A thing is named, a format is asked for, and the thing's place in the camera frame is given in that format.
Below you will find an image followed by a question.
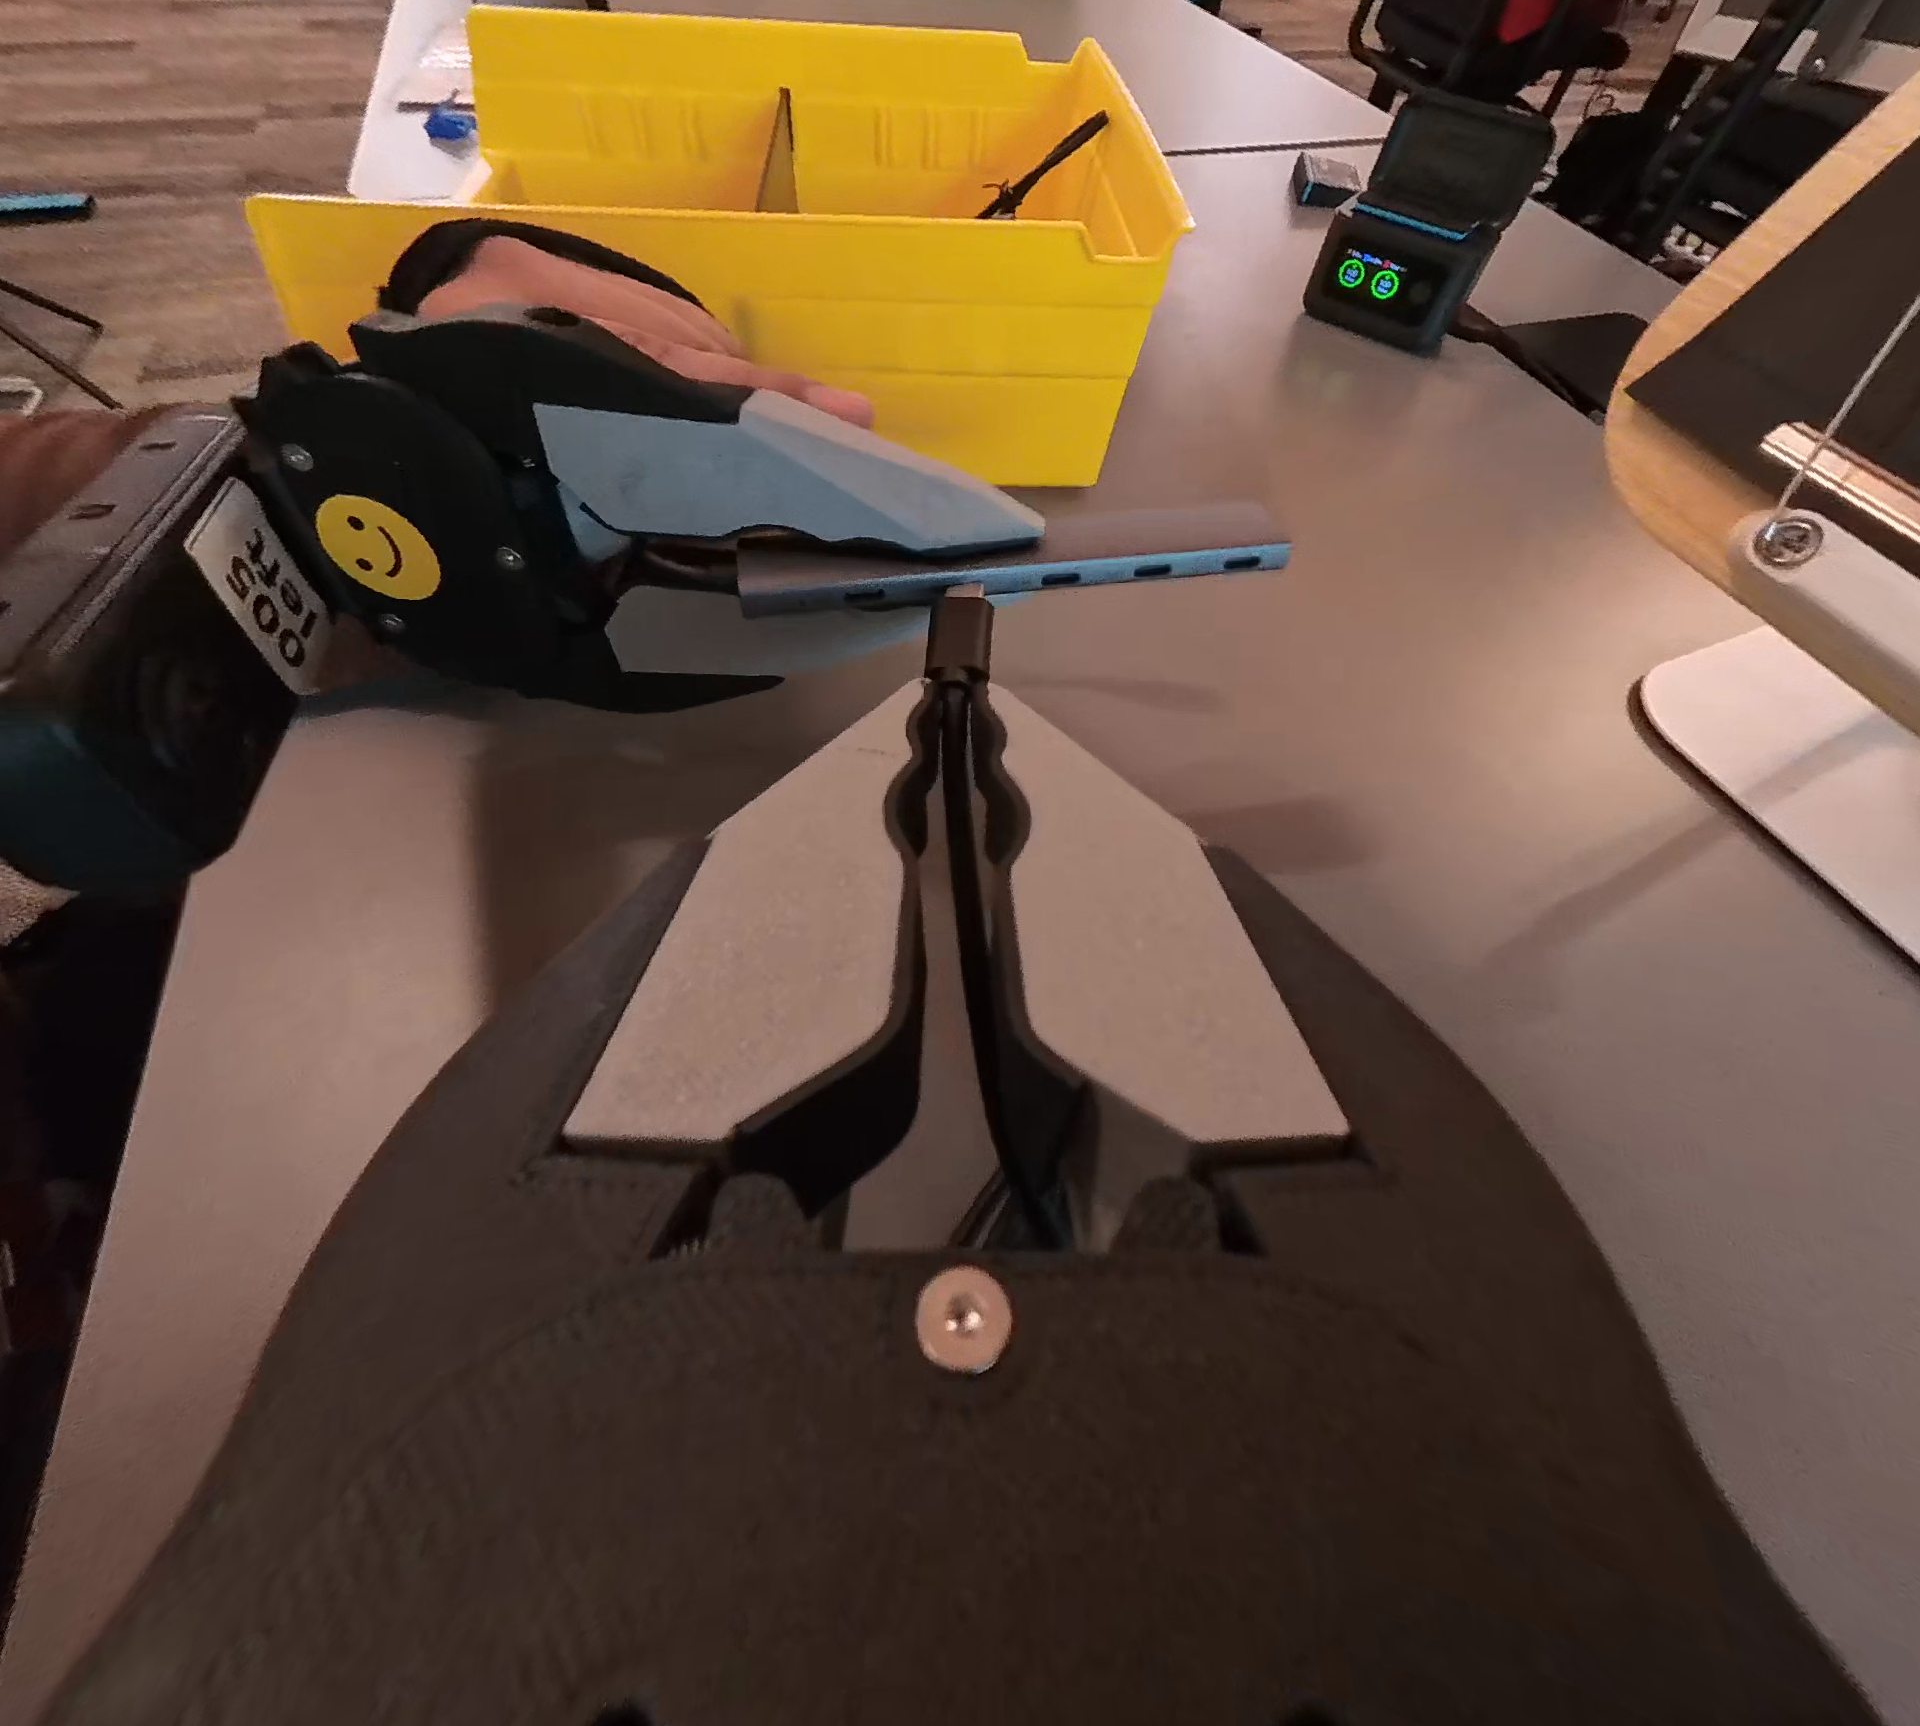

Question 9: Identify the small black display device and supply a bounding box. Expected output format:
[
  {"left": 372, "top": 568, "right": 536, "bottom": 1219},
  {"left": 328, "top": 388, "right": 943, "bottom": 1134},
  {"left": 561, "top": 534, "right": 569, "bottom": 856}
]
[{"left": 1299, "top": 92, "right": 1561, "bottom": 355}]

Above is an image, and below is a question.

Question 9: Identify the black cable tie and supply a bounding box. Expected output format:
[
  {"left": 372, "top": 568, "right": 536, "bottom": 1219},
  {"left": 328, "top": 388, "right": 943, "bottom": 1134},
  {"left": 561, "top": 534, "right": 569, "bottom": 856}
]
[{"left": 975, "top": 111, "right": 1116, "bottom": 223}]

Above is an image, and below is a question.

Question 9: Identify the person's left hand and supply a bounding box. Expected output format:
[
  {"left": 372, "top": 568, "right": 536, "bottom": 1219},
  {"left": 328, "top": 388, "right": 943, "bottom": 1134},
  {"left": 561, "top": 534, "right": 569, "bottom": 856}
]
[{"left": 413, "top": 241, "right": 878, "bottom": 430}]

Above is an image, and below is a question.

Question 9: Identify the white tray with adapter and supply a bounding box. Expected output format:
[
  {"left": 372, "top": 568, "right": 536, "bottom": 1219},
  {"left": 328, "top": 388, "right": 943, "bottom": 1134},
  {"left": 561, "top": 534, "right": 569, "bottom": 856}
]
[{"left": 1639, "top": 417, "right": 1920, "bottom": 967}]

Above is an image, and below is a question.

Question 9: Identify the yellow plastic bin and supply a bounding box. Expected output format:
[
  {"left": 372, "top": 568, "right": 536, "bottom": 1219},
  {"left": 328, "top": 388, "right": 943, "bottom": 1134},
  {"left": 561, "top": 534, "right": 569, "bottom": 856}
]
[{"left": 245, "top": 5, "right": 1198, "bottom": 491}]

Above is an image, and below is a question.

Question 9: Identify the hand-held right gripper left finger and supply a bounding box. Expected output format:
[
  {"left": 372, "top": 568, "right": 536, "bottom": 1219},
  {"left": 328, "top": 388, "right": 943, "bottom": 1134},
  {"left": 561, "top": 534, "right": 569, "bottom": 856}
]
[{"left": 559, "top": 680, "right": 940, "bottom": 1219}]

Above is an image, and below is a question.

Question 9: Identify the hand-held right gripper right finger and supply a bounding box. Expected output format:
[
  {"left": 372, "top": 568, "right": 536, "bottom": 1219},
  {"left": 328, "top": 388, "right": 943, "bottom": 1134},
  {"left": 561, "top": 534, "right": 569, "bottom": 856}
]
[{"left": 966, "top": 680, "right": 1361, "bottom": 1194}]

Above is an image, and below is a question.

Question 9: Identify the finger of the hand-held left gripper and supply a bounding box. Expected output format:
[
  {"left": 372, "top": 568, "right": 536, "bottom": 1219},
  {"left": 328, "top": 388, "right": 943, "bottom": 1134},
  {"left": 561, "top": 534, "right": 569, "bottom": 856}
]
[
  {"left": 529, "top": 388, "right": 1047, "bottom": 560},
  {"left": 578, "top": 616, "right": 786, "bottom": 717}
]

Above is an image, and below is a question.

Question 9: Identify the black segmented cable chain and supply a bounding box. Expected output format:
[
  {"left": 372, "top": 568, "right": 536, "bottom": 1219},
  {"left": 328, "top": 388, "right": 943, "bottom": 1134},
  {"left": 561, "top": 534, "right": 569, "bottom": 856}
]
[{"left": 1625, "top": 0, "right": 1920, "bottom": 257}]

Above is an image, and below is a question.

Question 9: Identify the white tipped thin wire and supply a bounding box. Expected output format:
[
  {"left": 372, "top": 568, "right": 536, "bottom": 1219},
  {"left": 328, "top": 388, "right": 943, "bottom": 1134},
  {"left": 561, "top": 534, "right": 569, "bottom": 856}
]
[{"left": 1773, "top": 292, "right": 1920, "bottom": 534}]

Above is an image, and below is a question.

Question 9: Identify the black usb-c cable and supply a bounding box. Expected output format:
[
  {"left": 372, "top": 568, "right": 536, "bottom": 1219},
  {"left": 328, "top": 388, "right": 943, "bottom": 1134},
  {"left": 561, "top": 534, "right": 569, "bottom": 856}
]
[{"left": 920, "top": 585, "right": 1079, "bottom": 1254}]

